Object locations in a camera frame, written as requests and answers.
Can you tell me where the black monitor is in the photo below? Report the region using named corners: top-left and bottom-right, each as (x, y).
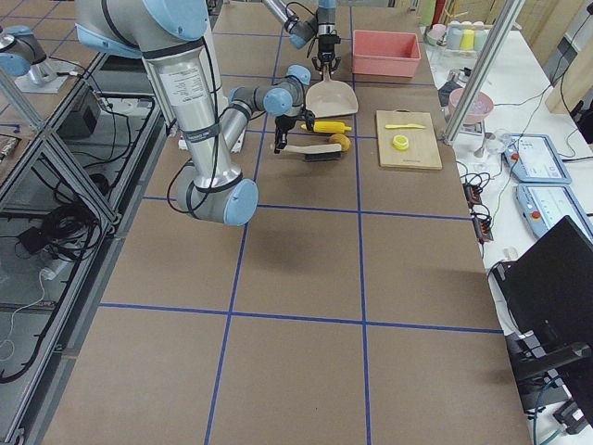
top-left (493, 216), bottom-right (592, 417)

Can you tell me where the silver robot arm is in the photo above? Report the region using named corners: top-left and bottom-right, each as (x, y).
top-left (262, 0), bottom-right (341, 80)
top-left (76, 1), bottom-right (310, 226)

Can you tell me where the wooden cutting board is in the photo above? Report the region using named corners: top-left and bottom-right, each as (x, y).
top-left (375, 110), bottom-right (442, 171)

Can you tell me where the yellow toy corn cob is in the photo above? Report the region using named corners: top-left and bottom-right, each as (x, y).
top-left (300, 121), bottom-right (352, 134)

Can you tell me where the aluminium frame post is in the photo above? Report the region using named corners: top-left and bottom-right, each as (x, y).
top-left (442, 0), bottom-right (525, 146)

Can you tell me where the yellow plastic knife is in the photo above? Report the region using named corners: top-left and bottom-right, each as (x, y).
top-left (385, 123), bottom-right (426, 130)

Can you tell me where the upper blue teach pendant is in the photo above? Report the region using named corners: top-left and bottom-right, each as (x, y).
top-left (503, 133), bottom-right (572, 184)

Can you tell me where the lower blue teach pendant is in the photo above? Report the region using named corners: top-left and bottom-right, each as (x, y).
top-left (515, 184), bottom-right (592, 240)

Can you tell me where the brown toy potato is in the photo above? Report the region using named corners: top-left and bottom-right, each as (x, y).
top-left (328, 133), bottom-right (351, 152)

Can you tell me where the blue teach pendant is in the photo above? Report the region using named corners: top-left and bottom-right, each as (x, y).
top-left (515, 184), bottom-right (592, 240)
top-left (503, 133), bottom-right (572, 184)

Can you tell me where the pink bowl with ice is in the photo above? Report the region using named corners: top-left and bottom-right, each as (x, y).
top-left (448, 88), bottom-right (494, 125)

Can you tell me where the beige plastic dustpan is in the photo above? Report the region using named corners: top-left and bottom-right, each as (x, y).
top-left (306, 67), bottom-right (359, 120)

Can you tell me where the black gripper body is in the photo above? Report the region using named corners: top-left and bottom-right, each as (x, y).
top-left (274, 108), bottom-right (315, 134)
top-left (316, 33), bottom-right (339, 60)

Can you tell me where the yellow lemon slice toy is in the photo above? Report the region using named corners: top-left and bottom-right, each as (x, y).
top-left (392, 134), bottom-right (410, 151)

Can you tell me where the pink plastic bin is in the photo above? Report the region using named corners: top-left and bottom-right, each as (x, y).
top-left (352, 30), bottom-right (422, 78)

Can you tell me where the stack of coloured cups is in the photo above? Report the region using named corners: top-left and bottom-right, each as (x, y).
top-left (423, 20), bottom-right (492, 53)

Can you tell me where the wooden hand brush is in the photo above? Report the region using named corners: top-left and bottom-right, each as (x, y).
top-left (270, 143), bottom-right (343, 162)

